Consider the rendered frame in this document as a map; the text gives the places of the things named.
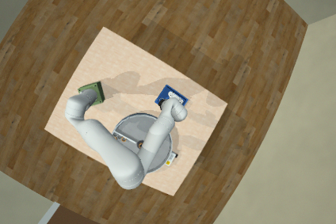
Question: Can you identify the blue rectangular crate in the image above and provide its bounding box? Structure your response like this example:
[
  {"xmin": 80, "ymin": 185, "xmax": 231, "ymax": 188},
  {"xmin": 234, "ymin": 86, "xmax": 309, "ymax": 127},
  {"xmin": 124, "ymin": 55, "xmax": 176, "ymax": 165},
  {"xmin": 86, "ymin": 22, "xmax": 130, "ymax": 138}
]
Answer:
[{"xmin": 155, "ymin": 85, "xmax": 188, "ymax": 106}]

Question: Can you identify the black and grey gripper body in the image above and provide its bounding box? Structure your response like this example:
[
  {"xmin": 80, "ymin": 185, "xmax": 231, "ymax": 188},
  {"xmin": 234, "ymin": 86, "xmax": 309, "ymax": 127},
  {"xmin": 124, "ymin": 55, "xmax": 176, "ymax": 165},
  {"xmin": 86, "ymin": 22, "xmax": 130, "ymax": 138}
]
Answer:
[{"xmin": 158, "ymin": 91, "xmax": 184, "ymax": 111}]

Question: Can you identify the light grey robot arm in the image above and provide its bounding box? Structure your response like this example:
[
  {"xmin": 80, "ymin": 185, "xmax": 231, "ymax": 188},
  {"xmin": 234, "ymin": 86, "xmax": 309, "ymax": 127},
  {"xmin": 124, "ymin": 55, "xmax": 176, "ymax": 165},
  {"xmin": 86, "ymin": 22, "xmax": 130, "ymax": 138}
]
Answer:
[{"xmin": 65, "ymin": 89, "xmax": 187, "ymax": 189}]

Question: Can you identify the grey round turning table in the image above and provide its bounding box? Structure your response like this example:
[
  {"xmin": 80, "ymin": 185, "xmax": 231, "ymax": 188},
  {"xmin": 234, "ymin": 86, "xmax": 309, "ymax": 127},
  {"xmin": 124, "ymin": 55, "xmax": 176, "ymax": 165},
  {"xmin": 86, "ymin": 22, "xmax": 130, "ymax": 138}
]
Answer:
[{"xmin": 112, "ymin": 113, "xmax": 178, "ymax": 174}]

